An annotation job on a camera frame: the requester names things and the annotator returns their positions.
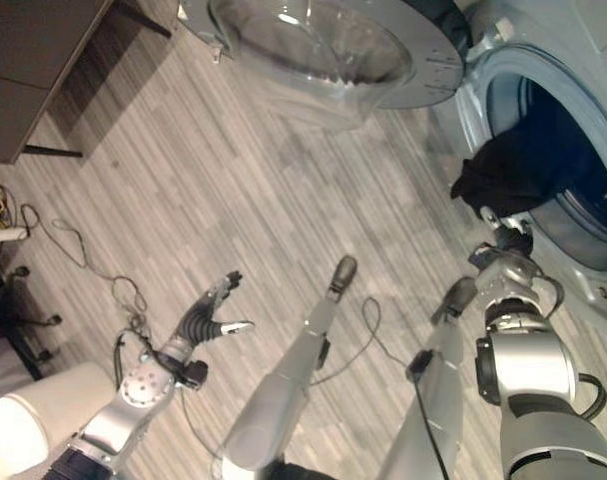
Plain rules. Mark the black laundry garment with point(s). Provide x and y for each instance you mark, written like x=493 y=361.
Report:
x=513 y=175

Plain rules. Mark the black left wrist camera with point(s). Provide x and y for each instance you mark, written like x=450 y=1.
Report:
x=195 y=374

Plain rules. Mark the black office chair base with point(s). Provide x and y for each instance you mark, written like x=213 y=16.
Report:
x=18 y=320

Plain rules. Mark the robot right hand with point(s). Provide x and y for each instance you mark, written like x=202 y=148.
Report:
x=514 y=237

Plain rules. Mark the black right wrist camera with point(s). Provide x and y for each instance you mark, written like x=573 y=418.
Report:
x=483 y=254

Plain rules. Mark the white pipe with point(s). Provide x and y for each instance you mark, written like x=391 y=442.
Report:
x=5 y=235

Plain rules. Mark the robot left leg silver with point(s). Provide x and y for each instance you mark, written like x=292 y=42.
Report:
x=288 y=385

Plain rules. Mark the robot leg silver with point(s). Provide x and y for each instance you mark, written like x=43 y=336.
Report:
x=433 y=400
x=288 y=385

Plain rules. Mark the robot left arm silver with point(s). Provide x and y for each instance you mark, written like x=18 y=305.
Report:
x=133 y=395

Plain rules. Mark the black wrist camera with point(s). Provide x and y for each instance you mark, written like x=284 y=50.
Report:
x=483 y=254
x=195 y=374

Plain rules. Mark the robot right leg silver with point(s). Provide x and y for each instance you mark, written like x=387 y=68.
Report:
x=433 y=400

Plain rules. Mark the robot right arm silver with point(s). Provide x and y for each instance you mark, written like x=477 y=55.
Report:
x=538 y=365

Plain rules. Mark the robot left foot dark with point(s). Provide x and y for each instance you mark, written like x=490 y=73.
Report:
x=345 y=272

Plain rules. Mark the robot right foot dark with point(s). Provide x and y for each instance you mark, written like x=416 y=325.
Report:
x=458 y=295

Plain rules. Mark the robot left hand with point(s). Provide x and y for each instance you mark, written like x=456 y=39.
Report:
x=199 y=320

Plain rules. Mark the robot foot dark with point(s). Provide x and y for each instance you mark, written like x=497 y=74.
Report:
x=458 y=295
x=345 y=272

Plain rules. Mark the round glass washer door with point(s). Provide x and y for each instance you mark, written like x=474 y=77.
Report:
x=333 y=50

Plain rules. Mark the grey front-load washing machine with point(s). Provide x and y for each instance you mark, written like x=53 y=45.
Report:
x=543 y=75

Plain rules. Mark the dark wooden cabinet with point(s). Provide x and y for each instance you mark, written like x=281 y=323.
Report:
x=38 y=65

